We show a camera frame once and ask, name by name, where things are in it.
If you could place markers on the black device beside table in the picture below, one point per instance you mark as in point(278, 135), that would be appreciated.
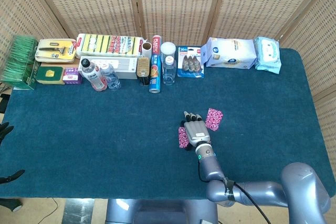
point(3, 103)

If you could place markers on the grey metal floor plate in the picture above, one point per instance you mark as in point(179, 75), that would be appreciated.
point(78, 212)

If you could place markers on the black caster base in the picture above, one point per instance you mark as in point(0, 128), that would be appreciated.
point(10, 204)

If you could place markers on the pink patterned packet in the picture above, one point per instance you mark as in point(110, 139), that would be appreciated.
point(214, 119)

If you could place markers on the blue plastic wrap roll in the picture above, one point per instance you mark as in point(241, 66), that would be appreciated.
point(155, 64)

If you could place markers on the pink drink bottle black cap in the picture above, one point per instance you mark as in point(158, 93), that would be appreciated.
point(93, 77)

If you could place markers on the yellow green sponge multipack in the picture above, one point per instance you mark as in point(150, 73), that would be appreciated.
point(110, 44)

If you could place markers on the blue hook blister pack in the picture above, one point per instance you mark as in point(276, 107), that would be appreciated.
point(191, 62)

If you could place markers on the green yellow scouring sponge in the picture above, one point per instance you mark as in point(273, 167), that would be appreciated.
point(50, 75)

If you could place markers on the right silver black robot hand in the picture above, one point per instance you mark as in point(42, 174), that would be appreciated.
point(197, 132)

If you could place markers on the tall clear bottle white cap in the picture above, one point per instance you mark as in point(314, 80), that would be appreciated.
point(169, 73)

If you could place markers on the black gold tin can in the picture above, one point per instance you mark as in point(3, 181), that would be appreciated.
point(144, 70)

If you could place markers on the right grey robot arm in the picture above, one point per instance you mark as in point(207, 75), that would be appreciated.
point(212, 166)

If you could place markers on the light blue wet wipes pack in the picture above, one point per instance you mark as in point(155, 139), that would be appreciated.
point(267, 56)

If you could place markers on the yellow razor blister pack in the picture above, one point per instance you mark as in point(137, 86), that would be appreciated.
point(55, 49)

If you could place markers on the woven bamboo folding screen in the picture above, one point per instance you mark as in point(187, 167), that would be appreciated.
point(183, 3)

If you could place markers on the small clear water bottle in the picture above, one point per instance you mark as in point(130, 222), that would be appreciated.
point(111, 78)

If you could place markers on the long white cardboard box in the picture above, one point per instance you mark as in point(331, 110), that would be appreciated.
point(126, 66)

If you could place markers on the grey robot torso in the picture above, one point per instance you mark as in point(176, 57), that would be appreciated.
point(162, 212)

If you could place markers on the clear round plastic jar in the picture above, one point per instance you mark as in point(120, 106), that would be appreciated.
point(168, 49)

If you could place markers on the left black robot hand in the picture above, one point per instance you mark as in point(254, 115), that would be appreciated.
point(4, 130)

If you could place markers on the green tea bag box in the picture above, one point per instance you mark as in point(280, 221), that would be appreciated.
point(18, 61)

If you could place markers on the white tissue pack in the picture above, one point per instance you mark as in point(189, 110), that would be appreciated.
point(228, 54)

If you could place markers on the flat brown cardboard box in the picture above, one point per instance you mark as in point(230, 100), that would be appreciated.
point(71, 63)

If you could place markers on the pink patterned card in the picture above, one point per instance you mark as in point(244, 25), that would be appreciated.
point(182, 137)

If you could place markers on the small purple box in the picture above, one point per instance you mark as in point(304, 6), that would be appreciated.
point(71, 75)

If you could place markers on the teal felt table cover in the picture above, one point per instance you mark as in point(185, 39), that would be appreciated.
point(105, 142)

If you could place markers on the white paper roll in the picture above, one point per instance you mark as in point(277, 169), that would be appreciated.
point(147, 48)

